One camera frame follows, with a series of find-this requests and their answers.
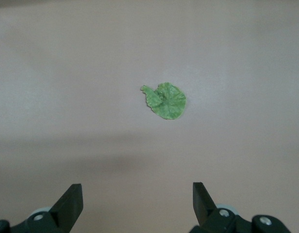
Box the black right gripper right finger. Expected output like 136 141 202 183
189 182 292 233

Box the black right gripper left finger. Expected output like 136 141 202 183
0 183 84 233

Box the green lettuce leaf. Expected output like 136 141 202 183
140 82 187 121

